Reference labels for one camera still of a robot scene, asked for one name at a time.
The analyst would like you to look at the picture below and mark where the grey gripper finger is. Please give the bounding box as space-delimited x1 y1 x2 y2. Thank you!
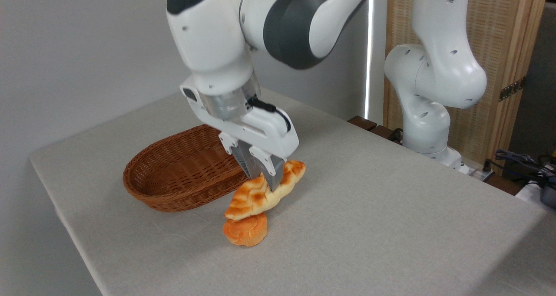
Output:
249 146 286 192
218 132 263 180

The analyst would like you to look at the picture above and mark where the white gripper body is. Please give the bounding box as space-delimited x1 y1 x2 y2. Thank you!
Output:
180 83 300 162

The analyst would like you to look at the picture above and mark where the long braided bread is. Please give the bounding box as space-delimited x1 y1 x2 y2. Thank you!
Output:
224 160 306 221

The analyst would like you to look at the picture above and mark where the round orange bread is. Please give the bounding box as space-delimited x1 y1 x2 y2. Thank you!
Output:
223 212 268 247

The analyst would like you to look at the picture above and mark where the brown wicker basket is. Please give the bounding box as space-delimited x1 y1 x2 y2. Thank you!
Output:
123 124 250 213

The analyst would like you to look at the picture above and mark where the grey tablecloth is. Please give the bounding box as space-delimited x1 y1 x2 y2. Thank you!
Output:
30 87 556 296

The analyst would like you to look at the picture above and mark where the bright vertical light strip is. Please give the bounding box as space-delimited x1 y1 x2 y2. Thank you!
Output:
364 0 375 119

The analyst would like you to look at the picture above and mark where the woven wooden folding screen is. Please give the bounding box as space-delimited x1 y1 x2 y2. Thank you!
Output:
383 0 550 175

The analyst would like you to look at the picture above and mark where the dark metal screen hinge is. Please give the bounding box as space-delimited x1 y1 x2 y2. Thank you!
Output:
499 76 527 102

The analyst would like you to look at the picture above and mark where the dark grey device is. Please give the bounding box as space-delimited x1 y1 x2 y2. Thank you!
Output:
540 185 556 209

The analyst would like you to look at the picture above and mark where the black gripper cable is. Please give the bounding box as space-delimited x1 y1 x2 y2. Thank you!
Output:
248 97 291 132

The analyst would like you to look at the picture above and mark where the blue black cable bundle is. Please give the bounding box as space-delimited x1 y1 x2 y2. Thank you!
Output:
494 150 556 184

